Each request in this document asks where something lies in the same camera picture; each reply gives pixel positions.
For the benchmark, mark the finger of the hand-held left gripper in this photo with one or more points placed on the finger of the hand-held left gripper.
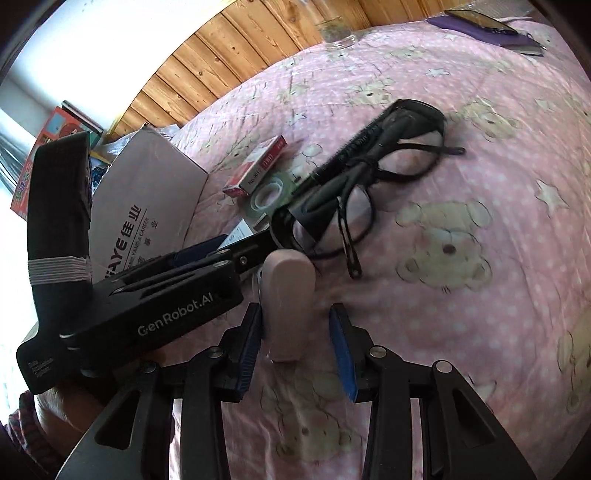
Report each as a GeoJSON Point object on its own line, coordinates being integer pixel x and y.
{"type": "Point", "coordinates": [251, 249]}
{"type": "Point", "coordinates": [203, 249]}

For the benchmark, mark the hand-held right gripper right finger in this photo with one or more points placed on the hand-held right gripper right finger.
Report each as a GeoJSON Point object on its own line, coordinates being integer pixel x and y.
{"type": "Point", "coordinates": [342, 350]}

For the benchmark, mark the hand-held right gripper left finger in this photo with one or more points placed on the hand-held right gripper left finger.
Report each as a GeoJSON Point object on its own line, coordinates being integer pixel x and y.
{"type": "Point", "coordinates": [249, 350]}

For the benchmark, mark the pink stapler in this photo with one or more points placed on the pink stapler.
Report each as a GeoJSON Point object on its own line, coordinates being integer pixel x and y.
{"type": "Point", "coordinates": [288, 300]}

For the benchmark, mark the white cardboard box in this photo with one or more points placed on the white cardboard box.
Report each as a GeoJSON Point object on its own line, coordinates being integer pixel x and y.
{"type": "Point", "coordinates": [147, 184]}

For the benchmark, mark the black eyeglasses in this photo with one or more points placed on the black eyeglasses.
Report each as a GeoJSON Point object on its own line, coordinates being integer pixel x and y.
{"type": "Point", "coordinates": [351, 230]}

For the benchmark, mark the white charger plug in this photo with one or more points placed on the white charger plug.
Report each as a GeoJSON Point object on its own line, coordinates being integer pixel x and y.
{"type": "Point", "coordinates": [242, 229]}

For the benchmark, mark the blue robot toy box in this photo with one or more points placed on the blue robot toy box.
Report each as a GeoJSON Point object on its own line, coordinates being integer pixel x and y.
{"type": "Point", "coordinates": [98, 177]}

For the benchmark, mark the green tape roll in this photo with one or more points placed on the green tape roll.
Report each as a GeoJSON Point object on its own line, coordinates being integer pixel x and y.
{"type": "Point", "coordinates": [272, 191]}

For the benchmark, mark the small red box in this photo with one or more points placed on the small red box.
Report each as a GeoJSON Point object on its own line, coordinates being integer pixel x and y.
{"type": "Point", "coordinates": [256, 166]}

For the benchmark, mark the red toy box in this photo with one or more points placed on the red toy box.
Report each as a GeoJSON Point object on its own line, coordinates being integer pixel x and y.
{"type": "Point", "coordinates": [60, 122]}

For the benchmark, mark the pink bear-print blanket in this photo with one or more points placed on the pink bear-print blanket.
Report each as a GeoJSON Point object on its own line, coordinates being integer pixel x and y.
{"type": "Point", "coordinates": [461, 300]}

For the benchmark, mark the black pen-shaped tool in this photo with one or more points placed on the black pen-shaped tool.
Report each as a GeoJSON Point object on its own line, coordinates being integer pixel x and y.
{"type": "Point", "coordinates": [360, 141]}

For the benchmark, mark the wooden headboard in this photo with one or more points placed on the wooden headboard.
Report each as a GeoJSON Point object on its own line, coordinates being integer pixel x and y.
{"type": "Point", "coordinates": [254, 55]}

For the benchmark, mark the glass bottle grey lid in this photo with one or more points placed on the glass bottle grey lid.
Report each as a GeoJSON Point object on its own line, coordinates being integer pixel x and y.
{"type": "Point", "coordinates": [339, 37]}

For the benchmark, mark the purple notebook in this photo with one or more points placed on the purple notebook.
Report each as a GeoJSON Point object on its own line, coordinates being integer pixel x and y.
{"type": "Point", "coordinates": [466, 31]}

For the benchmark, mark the black smartphone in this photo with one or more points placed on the black smartphone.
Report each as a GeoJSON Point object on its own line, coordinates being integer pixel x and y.
{"type": "Point", "coordinates": [485, 21]}

